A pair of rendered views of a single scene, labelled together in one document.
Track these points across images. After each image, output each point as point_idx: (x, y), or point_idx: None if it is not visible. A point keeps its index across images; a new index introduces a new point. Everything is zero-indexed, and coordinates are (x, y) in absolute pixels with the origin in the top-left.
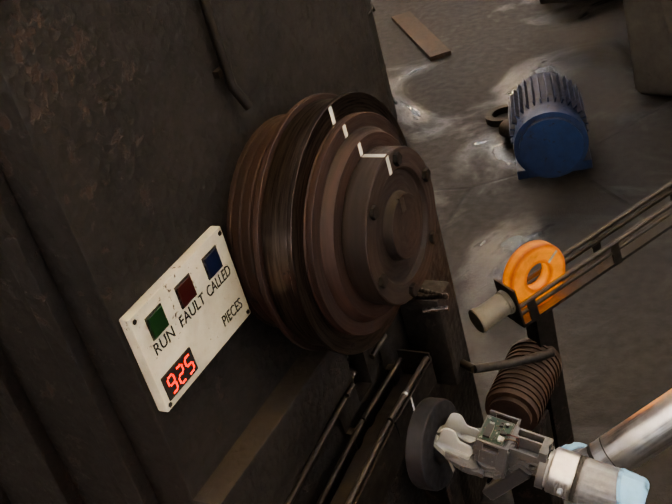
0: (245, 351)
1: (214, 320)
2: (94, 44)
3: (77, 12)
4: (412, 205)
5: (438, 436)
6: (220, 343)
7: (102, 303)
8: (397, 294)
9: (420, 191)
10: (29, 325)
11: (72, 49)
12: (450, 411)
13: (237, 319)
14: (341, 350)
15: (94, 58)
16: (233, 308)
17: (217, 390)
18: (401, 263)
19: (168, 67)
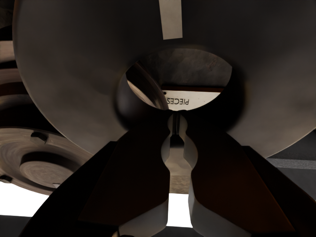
0: (173, 62)
1: (194, 106)
2: (180, 181)
3: (180, 186)
4: (39, 180)
5: (184, 139)
6: (199, 94)
7: None
8: (76, 148)
9: (9, 169)
10: None
11: (189, 183)
12: (89, 138)
13: (176, 95)
14: (135, 89)
15: (182, 179)
16: (175, 101)
17: (215, 61)
18: (52, 150)
19: None
